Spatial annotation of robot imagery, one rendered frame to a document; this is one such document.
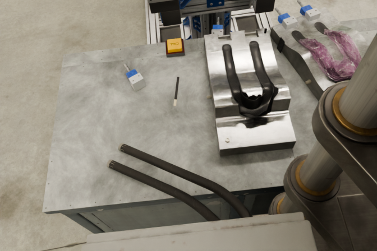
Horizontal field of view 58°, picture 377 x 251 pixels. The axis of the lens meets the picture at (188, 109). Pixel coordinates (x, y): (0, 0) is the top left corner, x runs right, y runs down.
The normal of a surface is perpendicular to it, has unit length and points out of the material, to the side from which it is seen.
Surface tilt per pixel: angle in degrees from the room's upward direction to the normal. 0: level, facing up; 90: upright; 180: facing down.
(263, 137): 0
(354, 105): 90
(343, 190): 0
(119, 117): 0
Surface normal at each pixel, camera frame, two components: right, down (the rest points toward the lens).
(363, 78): -0.97, 0.23
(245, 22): -0.07, -0.51
